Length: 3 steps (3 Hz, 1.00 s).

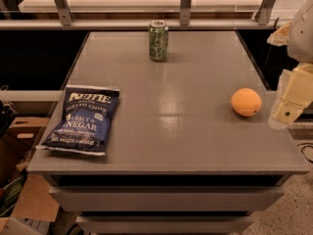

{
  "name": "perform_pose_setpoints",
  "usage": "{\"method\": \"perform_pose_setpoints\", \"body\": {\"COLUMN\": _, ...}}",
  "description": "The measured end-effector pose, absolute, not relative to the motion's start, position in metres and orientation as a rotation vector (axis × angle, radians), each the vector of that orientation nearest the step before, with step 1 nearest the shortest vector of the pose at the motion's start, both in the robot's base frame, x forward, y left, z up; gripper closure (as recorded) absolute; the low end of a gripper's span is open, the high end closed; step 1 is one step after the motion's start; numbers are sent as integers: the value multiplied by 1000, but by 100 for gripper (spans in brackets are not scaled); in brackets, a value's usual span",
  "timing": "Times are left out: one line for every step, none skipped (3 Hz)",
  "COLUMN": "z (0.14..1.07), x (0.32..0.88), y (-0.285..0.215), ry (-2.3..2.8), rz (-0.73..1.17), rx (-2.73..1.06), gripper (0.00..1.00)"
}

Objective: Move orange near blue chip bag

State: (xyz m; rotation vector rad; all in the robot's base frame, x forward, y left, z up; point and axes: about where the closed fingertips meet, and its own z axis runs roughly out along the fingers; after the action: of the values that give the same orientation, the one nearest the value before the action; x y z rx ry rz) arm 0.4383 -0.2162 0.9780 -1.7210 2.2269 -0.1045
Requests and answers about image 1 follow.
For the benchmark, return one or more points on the grey drawer cabinet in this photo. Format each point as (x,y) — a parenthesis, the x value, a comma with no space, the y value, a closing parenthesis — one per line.
(179,160)

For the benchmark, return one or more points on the green soda can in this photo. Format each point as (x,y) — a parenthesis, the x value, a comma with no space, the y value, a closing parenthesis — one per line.
(158,40)

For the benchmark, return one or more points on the metal window frame rail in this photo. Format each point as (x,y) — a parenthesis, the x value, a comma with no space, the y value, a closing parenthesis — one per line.
(137,14)

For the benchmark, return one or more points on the blue Kettle chip bag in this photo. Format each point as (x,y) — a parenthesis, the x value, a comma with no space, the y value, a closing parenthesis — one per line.
(86,121)

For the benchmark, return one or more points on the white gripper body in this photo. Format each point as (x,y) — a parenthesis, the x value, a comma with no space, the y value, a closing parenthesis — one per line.
(302,36)

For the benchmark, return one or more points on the orange fruit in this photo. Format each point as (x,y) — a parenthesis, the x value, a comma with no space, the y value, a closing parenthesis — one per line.
(246,102)

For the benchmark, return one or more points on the brown cardboard box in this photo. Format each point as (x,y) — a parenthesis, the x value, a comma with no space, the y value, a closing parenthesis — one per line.
(26,208)

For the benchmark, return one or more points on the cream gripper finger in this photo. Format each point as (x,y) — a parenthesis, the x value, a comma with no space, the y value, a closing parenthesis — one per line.
(280,37)
(294,95)

